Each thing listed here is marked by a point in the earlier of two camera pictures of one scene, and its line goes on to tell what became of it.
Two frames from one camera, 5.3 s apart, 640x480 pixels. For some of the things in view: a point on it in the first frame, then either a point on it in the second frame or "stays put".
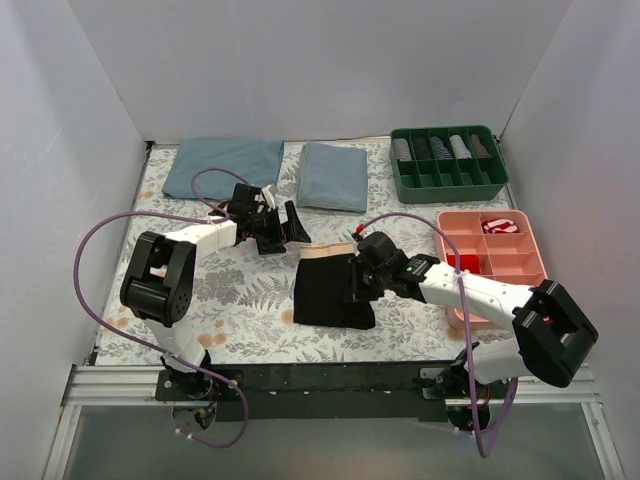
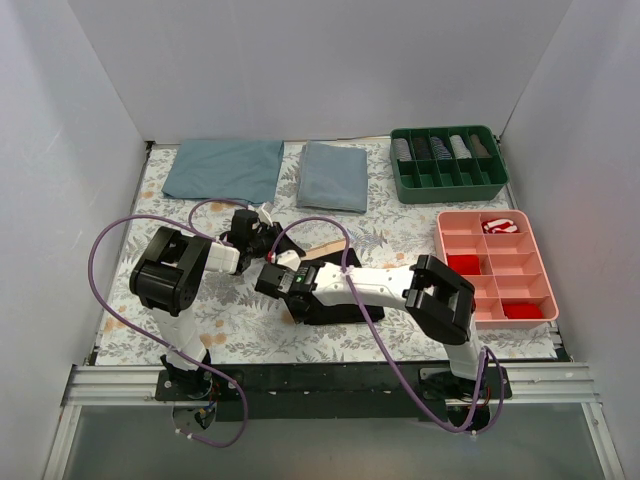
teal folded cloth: (258, 162) stays put
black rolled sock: (422, 148) stays put
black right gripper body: (360, 280) to (270, 280)
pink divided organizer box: (510, 258) stays put
